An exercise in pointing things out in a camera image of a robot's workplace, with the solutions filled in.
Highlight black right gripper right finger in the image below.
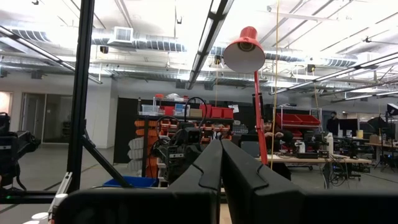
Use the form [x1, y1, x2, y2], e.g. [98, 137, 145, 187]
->
[221, 139, 398, 224]

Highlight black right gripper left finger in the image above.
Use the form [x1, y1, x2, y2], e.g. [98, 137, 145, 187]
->
[53, 139, 223, 224]

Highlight blue plastic bin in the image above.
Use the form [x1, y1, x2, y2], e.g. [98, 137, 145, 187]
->
[102, 175, 160, 189]

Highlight black storage shelf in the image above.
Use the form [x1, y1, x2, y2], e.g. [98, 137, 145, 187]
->
[113, 92, 241, 180]

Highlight wooden work table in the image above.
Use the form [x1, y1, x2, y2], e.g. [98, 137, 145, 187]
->
[254, 153, 373, 190]

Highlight person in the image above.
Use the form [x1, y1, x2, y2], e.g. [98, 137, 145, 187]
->
[326, 111, 341, 137]
[262, 119, 295, 154]

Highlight white plastic jug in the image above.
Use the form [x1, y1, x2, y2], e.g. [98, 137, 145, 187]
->
[325, 132, 335, 156]

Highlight metal rack red bins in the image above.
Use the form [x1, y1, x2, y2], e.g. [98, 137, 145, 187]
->
[275, 105, 323, 139]

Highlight black computer monitor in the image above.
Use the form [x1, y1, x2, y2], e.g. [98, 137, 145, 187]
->
[338, 118, 359, 138]

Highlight red desk lamp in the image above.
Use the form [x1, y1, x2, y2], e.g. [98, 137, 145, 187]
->
[223, 26, 269, 166]

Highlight long ceiling light bar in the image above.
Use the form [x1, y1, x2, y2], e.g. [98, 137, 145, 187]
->
[185, 0, 235, 91]

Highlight black aluminium frame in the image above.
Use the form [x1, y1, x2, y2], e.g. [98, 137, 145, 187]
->
[0, 0, 134, 205]

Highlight silver angled bracket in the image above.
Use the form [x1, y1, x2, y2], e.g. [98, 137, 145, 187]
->
[47, 172, 73, 215]

